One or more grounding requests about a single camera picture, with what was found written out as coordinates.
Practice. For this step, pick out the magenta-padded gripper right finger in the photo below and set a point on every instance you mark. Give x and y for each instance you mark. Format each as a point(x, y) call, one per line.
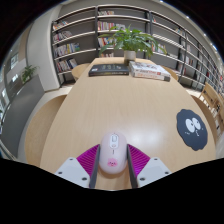
point(139, 161)

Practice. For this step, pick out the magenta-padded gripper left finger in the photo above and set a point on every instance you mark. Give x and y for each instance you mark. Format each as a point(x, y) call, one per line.
point(87, 161)

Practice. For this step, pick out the pale pink computer mouse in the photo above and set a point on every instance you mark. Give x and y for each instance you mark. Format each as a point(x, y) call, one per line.
point(113, 153)

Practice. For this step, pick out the dark cloud-shaped mouse pad with eyes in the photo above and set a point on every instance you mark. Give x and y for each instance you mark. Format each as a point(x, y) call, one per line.
point(196, 141)

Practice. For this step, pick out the black book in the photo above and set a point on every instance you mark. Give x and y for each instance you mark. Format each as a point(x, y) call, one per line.
point(108, 70)

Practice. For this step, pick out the small potted floor plant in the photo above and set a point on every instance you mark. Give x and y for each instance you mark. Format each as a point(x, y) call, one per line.
point(28, 72)

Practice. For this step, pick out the green potted plant white pot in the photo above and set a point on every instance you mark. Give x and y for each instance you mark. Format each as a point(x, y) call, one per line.
point(131, 41)

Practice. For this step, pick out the grey bookshelf unit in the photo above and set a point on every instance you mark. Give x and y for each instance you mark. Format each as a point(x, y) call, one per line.
point(80, 36)

